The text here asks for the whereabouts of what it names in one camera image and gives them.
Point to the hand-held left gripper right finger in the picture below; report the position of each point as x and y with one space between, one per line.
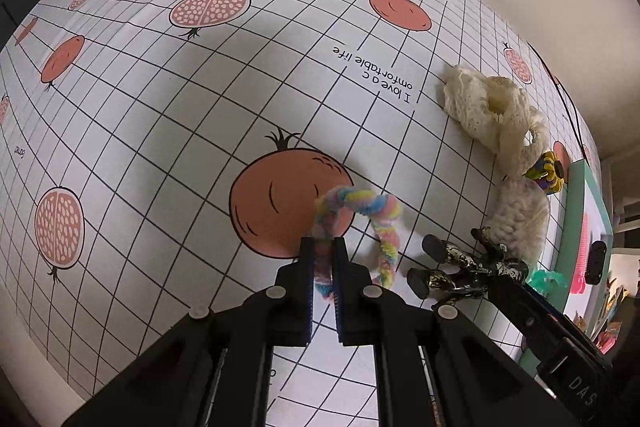
341 287

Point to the pomegranate print grid tablecloth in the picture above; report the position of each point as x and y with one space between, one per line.
150 107

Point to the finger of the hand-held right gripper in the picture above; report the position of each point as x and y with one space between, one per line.
535 312

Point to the black and gold action figure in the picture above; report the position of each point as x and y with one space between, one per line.
465 282

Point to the colourful building block toy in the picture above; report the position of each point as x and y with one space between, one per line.
547 169

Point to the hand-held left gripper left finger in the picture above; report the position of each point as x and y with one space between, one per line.
307 287

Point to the pastel rainbow pipe cleaner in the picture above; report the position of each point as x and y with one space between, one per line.
360 198

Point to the clear bag of cotton swabs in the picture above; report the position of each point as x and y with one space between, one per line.
517 217

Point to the teal-rimmed white tray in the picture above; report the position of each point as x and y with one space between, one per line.
575 217

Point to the pink plastic comb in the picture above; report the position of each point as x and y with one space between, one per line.
581 252

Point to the pile of colourful snack packets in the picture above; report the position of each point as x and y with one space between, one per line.
607 329

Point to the green translucent balloon dog toy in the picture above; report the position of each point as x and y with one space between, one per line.
547 281

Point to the black toy car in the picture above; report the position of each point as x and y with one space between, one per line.
596 262

